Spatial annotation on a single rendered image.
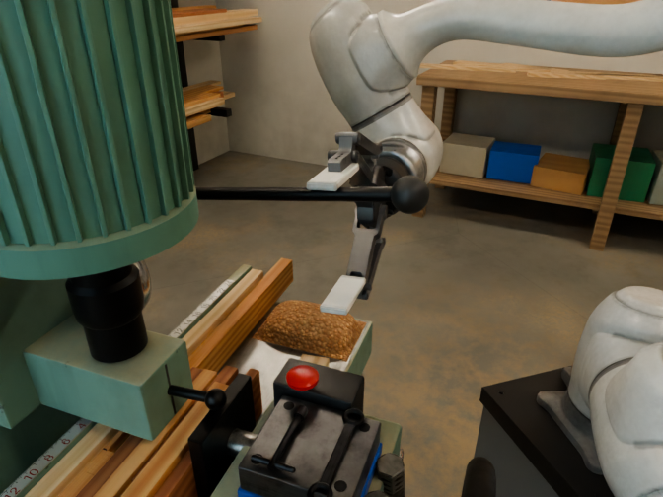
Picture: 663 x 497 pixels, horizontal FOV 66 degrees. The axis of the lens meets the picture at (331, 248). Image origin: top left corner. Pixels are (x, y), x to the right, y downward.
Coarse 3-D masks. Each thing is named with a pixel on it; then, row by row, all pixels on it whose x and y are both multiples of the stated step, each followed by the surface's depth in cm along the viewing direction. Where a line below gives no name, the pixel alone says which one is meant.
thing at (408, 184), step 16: (208, 192) 54; (224, 192) 53; (240, 192) 52; (256, 192) 52; (272, 192) 51; (288, 192) 50; (304, 192) 50; (320, 192) 49; (336, 192) 48; (352, 192) 48; (368, 192) 47; (384, 192) 47; (400, 192) 45; (416, 192) 45; (400, 208) 46; (416, 208) 46
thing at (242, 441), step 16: (240, 384) 50; (240, 400) 50; (208, 416) 46; (224, 416) 47; (240, 416) 50; (192, 432) 45; (208, 432) 45; (224, 432) 48; (240, 432) 49; (192, 448) 45; (208, 448) 45; (224, 448) 48; (240, 448) 48; (192, 464) 46; (208, 464) 46; (224, 464) 49; (208, 480) 46; (208, 496) 47
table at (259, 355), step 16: (368, 336) 74; (240, 352) 69; (256, 352) 69; (272, 352) 69; (288, 352) 69; (304, 352) 69; (352, 352) 69; (368, 352) 76; (240, 368) 66; (256, 368) 66; (272, 368) 66; (336, 368) 66; (352, 368) 68; (272, 384) 64
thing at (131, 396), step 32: (64, 320) 53; (32, 352) 48; (64, 352) 48; (160, 352) 48; (64, 384) 48; (96, 384) 46; (128, 384) 45; (160, 384) 47; (192, 384) 53; (96, 416) 49; (128, 416) 47; (160, 416) 48
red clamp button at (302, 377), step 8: (296, 368) 48; (304, 368) 48; (312, 368) 48; (288, 376) 47; (296, 376) 47; (304, 376) 47; (312, 376) 47; (288, 384) 47; (296, 384) 46; (304, 384) 46; (312, 384) 46
